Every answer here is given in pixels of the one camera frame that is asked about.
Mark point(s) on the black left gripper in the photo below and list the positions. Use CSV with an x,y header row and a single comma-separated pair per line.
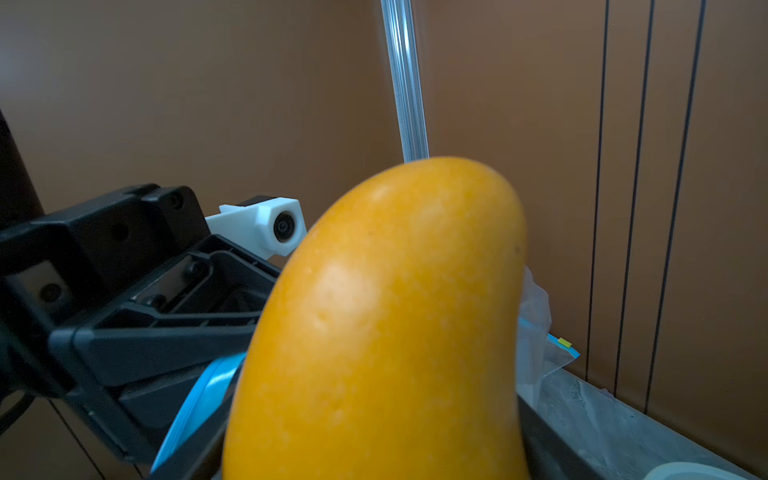
x,y
117,305

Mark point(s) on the clear zip-top bag blue zipper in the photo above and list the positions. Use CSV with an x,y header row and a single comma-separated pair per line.
x,y
538,352

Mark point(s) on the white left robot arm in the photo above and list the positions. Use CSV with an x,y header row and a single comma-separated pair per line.
x,y
15,174

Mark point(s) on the spare clear zip-top bag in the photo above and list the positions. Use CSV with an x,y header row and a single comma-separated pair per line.
x,y
215,384

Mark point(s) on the white fruit bowl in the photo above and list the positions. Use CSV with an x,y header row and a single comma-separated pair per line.
x,y
690,471

